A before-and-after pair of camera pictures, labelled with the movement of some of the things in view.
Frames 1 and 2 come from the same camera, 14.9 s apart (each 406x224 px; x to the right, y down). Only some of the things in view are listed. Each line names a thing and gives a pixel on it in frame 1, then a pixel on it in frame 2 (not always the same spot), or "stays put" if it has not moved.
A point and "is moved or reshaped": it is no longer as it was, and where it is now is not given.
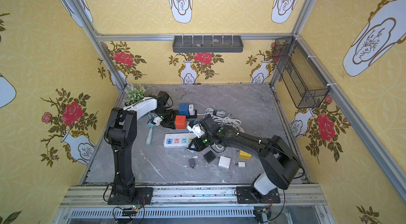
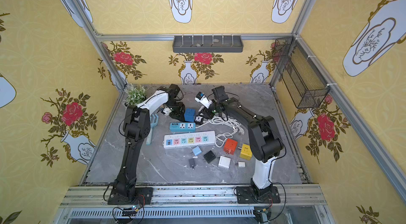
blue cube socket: x=183 y=110 is moved or reshaped
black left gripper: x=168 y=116 → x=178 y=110
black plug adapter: x=209 y=156 stays put
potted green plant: x=134 y=94 stays put
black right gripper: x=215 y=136 → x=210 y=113
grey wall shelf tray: x=208 y=44 stays put
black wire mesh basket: x=298 y=76 stays put
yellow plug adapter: x=244 y=155 stays put
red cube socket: x=181 y=122 → x=230 y=146
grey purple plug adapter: x=192 y=162 stays put
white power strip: x=175 y=140 stays put
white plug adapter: x=224 y=162 stays put
